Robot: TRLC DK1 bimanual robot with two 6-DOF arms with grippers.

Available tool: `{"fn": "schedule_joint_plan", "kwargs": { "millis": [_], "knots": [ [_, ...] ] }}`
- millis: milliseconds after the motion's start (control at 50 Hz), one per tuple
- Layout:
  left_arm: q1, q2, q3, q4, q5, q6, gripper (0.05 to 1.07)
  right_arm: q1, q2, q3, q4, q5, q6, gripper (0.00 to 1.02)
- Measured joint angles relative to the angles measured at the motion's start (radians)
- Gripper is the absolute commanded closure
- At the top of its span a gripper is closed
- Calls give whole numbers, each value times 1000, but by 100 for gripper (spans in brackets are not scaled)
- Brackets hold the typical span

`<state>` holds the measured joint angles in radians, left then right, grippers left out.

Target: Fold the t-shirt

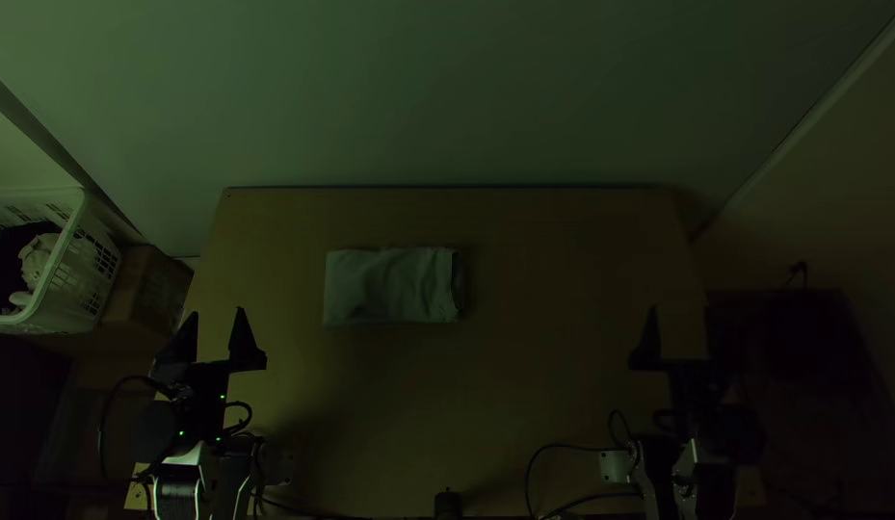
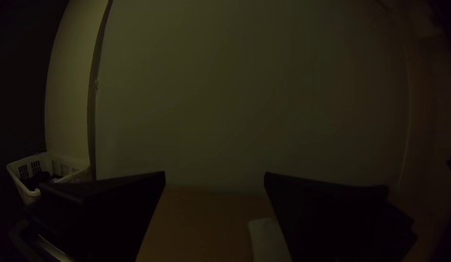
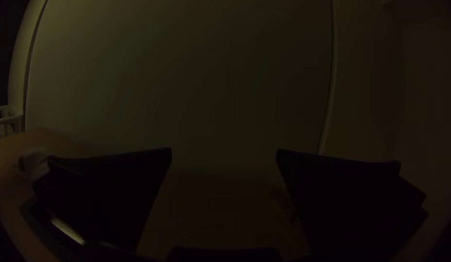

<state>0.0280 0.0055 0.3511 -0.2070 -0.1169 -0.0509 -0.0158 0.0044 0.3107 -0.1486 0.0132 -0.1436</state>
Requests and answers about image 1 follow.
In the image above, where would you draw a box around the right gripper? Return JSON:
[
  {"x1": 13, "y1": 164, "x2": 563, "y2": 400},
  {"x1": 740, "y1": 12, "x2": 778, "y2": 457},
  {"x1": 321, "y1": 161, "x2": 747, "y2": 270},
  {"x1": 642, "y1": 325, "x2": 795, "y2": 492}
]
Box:
[{"x1": 628, "y1": 304, "x2": 726, "y2": 424}]

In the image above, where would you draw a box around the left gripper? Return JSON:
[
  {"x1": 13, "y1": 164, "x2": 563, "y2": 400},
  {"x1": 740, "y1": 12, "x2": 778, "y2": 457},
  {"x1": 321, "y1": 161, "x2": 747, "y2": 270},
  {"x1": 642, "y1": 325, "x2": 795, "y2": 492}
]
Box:
[{"x1": 151, "y1": 305, "x2": 269, "y2": 440}]

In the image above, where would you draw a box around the white t-shirt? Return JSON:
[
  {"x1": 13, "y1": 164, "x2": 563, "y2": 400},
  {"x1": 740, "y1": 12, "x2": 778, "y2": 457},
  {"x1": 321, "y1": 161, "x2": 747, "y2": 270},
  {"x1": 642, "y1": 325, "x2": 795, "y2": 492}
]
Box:
[{"x1": 322, "y1": 246, "x2": 469, "y2": 328}]

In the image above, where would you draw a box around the cardboard box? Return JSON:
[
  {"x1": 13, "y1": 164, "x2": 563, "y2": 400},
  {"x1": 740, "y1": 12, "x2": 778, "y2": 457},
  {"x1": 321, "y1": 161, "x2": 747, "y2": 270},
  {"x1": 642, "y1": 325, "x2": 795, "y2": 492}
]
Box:
[{"x1": 99, "y1": 243, "x2": 196, "y2": 339}]

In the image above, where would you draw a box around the white laundry basket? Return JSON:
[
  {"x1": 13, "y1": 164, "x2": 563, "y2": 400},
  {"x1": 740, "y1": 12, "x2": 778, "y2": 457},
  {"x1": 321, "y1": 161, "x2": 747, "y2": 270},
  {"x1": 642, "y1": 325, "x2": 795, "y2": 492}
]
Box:
[{"x1": 0, "y1": 187, "x2": 124, "y2": 336}]

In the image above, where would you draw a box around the heap of clothes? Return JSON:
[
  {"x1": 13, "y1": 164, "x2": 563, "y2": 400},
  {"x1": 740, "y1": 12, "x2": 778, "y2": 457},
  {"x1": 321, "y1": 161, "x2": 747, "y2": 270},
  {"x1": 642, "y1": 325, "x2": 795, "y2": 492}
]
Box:
[{"x1": 0, "y1": 230, "x2": 64, "y2": 316}]

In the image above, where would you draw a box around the black cable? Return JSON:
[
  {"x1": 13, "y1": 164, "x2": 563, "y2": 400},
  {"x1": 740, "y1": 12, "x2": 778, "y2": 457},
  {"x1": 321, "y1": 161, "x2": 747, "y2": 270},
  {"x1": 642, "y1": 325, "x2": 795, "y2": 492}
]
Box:
[
  {"x1": 524, "y1": 441, "x2": 640, "y2": 520},
  {"x1": 97, "y1": 374, "x2": 175, "y2": 481}
]

